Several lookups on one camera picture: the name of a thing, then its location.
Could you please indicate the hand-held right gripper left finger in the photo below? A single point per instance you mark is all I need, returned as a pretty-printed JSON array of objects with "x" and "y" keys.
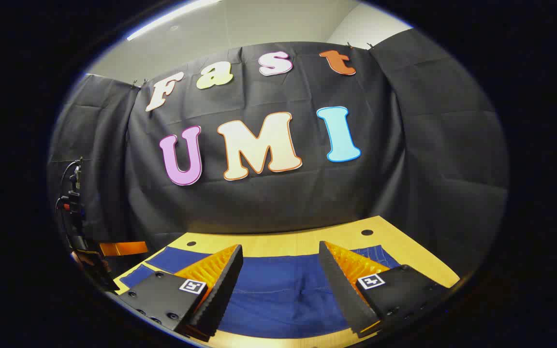
[{"x": 221, "y": 295}]

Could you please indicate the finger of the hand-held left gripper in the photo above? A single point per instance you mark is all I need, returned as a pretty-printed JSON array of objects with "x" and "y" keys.
[{"x": 124, "y": 248}]

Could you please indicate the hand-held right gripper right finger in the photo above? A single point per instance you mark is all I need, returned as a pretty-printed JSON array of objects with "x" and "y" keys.
[{"x": 339, "y": 290}]

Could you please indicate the blue jeans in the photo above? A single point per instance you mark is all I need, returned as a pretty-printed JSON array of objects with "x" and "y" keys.
[{"x": 278, "y": 299}]

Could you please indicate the black backdrop cloth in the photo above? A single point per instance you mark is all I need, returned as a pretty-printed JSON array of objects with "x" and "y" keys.
[{"x": 278, "y": 198}]

